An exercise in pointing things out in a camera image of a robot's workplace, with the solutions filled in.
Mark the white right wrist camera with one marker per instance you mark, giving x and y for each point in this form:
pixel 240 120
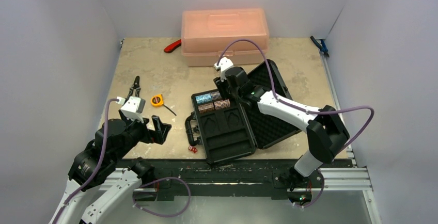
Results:
pixel 222 66

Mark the translucent pink plastic toolbox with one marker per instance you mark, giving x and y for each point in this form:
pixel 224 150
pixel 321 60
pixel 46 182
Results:
pixel 239 34

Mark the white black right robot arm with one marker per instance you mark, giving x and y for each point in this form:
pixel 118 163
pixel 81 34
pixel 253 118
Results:
pixel 326 133

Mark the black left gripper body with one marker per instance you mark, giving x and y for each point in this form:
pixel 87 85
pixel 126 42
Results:
pixel 138 131

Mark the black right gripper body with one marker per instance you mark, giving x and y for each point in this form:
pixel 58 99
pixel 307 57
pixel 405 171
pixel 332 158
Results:
pixel 239 94

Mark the black handled pruning shears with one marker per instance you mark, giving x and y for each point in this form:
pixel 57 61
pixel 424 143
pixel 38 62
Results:
pixel 135 88

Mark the yellow tape measure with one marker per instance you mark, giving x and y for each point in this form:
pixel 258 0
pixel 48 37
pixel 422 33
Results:
pixel 158 101

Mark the blue poker chip stack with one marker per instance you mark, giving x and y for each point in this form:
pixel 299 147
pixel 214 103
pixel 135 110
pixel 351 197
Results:
pixel 204 98

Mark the black plastic poker case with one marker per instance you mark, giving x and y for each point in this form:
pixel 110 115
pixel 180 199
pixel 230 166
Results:
pixel 233 132

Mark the red dice pair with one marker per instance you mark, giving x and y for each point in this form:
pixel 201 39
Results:
pixel 192 149

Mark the red handled utility knife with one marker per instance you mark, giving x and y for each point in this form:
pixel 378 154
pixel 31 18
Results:
pixel 173 46

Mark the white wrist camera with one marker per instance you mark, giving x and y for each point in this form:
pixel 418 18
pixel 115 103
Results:
pixel 222 66
pixel 132 109

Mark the black metal base frame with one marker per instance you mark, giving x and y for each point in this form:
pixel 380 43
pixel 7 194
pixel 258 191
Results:
pixel 239 178

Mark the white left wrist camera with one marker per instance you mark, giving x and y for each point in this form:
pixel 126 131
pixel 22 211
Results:
pixel 132 109

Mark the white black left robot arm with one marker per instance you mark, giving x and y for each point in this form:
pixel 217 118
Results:
pixel 98 160

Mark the blue handled pliers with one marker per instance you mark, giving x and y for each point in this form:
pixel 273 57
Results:
pixel 320 44

